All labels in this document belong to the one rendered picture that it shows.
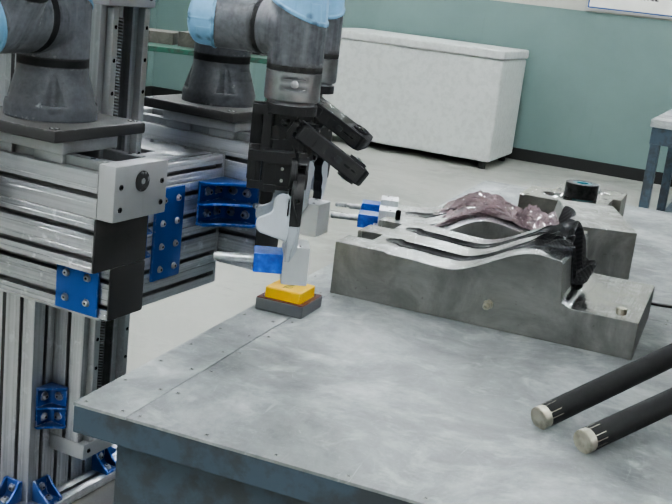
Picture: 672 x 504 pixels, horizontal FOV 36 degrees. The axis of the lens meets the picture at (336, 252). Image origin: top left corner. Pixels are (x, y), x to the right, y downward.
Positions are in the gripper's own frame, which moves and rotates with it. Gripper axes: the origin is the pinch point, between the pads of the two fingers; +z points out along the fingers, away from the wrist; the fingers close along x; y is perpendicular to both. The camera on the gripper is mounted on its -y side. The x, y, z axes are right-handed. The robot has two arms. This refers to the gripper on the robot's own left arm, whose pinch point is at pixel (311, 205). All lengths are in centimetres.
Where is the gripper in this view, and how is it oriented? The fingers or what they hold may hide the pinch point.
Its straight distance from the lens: 174.6
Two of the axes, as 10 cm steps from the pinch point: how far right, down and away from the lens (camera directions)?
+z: -1.1, 9.6, 2.5
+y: -9.2, -2.0, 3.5
